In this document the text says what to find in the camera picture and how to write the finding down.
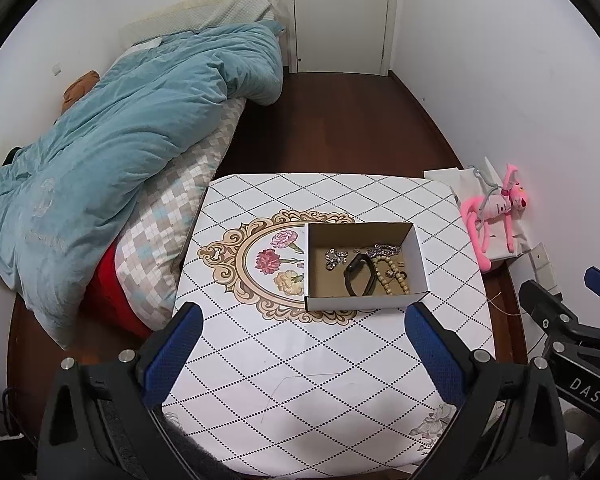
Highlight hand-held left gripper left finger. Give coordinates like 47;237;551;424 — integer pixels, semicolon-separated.
39;301;204;480

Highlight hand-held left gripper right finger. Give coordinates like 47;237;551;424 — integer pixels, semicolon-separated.
404;301;570;480

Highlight wooden bead bracelet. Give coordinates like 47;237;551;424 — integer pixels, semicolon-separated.
374;255;411;295

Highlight black smart band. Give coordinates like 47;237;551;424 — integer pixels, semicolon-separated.
343;253;377;297

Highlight silver chain bracelet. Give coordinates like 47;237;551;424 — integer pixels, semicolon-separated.
354;243;402;257

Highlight cardboard box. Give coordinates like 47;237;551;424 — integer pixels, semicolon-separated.
305;221;431;311

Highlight red cloth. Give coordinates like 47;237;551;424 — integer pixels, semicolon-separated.
0;242;154;341

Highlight white diamond-patterned tablecloth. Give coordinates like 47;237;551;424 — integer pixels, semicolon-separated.
161;173;497;477

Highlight pink plush toy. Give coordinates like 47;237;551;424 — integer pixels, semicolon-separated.
460;163;529;274

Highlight grey clothes hanger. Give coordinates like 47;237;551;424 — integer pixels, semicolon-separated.
467;165;506;203

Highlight checkered mattress cover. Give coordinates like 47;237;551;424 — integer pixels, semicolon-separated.
115;97;249;332

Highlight white paper bag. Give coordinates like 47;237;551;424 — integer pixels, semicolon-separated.
423;156;532;262

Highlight light blue quilt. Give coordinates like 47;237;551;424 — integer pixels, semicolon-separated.
0;22;286;351

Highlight brown plush toy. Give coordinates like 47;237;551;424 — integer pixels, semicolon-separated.
62;70;101;111

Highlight cream pillows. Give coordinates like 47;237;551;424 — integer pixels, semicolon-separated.
119;0;284;47

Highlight white door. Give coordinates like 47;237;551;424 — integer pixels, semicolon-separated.
289;0;397;77

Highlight thin white cable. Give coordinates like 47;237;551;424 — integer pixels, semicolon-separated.
487;287;527;318

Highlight black floor cable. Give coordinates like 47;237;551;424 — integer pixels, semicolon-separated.
0;387;37;443

